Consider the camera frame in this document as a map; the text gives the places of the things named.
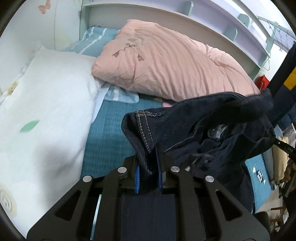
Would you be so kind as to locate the blue bed sheet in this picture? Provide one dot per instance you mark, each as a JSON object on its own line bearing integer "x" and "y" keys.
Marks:
{"x": 107, "y": 145}

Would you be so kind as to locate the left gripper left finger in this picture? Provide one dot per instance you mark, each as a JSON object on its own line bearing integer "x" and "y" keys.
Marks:
{"x": 132, "y": 181}

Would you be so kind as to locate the white pillow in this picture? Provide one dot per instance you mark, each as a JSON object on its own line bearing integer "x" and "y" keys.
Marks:
{"x": 44, "y": 127}

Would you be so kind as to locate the light blue striped pillow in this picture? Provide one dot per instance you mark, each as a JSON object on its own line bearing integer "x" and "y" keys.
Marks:
{"x": 92, "y": 44}

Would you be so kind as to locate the pink quilt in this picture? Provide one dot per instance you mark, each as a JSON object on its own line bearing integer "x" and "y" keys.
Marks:
{"x": 147, "y": 58}

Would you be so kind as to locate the dark blue denim jeans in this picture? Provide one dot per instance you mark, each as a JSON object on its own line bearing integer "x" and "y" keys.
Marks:
{"x": 210, "y": 135}

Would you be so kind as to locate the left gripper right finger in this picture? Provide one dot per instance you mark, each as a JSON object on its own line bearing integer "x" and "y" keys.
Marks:
{"x": 165, "y": 181}

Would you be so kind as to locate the red object by bed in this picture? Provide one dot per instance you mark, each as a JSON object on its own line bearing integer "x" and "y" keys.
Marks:
{"x": 261, "y": 82}

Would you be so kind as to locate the white headboard shelf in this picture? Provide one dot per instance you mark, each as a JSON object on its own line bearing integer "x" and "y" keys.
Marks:
{"x": 209, "y": 22}

